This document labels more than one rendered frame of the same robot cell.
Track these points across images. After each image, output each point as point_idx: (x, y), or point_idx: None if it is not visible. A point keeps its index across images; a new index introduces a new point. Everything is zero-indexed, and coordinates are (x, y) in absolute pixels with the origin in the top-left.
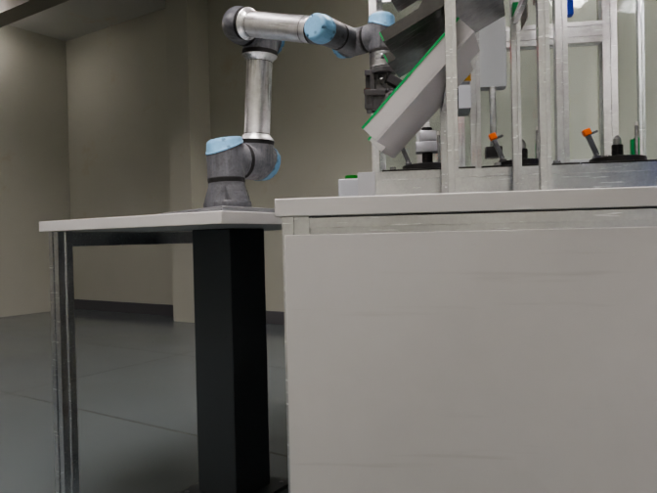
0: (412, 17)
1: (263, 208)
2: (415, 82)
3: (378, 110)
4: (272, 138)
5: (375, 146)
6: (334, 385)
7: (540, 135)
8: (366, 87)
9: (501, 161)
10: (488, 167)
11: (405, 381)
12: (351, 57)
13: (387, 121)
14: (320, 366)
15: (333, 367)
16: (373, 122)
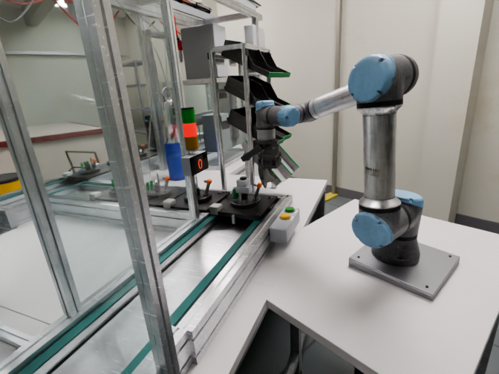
0: (281, 129)
1: (359, 248)
2: (281, 151)
3: (292, 160)
4: (360, 199)
5: (289, 176)
6: (312, 220)
7: (249, 168)
8: (278, 151)
9: (211, 193)
10: (232, 191)
11: None
12: (284, 126)
13: (290, 165)
14: (316, 217)
15: (312, 217)
16: (295, 165)
